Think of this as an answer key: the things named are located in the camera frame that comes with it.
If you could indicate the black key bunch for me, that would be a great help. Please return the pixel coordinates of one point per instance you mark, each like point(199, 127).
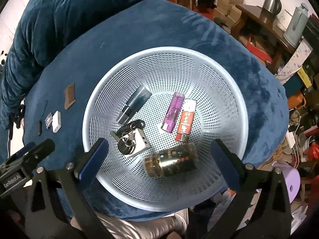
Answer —
point(125, 148)

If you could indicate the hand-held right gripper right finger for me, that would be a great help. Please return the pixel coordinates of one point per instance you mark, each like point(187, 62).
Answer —
point(225, 164)

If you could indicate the dark wooden desk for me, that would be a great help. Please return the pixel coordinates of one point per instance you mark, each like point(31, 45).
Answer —
point(251, 12)

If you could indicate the grey green thermos flask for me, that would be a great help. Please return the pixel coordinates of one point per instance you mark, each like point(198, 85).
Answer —
point(295, 25)

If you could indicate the small silver patterned item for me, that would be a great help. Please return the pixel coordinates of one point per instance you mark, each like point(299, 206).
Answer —
point(48, 120)

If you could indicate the purple plastic stool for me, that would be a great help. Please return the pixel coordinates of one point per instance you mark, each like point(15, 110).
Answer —
point(291, 179)

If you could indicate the red plastic bag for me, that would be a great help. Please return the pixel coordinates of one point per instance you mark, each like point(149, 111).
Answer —
point(312, 150)

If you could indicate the black hairpin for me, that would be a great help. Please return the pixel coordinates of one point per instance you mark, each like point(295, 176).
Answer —
point(44, 108)

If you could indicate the blue velvet table cover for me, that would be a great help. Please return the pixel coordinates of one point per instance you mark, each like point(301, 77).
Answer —
point(149, 25)

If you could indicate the steel electric kettle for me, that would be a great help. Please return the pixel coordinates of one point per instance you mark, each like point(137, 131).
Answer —
point(271, 3)

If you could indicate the stack of cardboard boxes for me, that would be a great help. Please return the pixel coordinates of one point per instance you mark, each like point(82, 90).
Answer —
point(226, 0)

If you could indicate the gold black jar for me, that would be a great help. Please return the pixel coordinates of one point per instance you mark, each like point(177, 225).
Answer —
point(172, 160)

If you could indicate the purple lighter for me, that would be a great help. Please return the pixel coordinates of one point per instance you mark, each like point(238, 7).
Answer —
point(173, 112)

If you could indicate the white charger adapter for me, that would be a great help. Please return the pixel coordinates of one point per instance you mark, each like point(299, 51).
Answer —
point(56, 121)

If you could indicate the red lighter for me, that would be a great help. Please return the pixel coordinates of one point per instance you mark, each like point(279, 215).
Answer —
point(185, 122)

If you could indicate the white floor power strip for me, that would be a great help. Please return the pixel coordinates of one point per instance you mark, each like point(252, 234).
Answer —
point(290, 139)

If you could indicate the blue velvet quilt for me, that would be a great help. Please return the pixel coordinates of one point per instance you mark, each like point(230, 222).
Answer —
point(62, 12)

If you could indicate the orange bag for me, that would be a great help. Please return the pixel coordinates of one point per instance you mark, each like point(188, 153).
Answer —
point(296, 100)

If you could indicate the white floral paper bag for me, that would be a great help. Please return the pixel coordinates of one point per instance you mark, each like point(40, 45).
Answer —
point(296, 59)

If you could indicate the black cosmetic tube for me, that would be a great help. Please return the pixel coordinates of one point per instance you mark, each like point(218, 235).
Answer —
point(138, 98)

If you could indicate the silver satin clothing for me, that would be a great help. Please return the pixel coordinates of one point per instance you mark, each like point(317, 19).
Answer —
point(149, 229)

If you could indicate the light blue plastic basket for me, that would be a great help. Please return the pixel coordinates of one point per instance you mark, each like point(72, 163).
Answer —
point(211, 84)

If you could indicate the brown wooden comb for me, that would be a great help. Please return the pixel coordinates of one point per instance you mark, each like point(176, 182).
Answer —
point(69, 95)

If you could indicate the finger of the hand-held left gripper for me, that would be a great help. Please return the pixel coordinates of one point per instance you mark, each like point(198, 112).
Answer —
point(26, 148)
point(42, 149)

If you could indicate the yellow box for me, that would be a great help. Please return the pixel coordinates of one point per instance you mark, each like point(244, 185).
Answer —
point(304, 76)

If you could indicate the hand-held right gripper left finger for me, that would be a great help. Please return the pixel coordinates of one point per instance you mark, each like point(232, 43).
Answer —
point(93, 161)

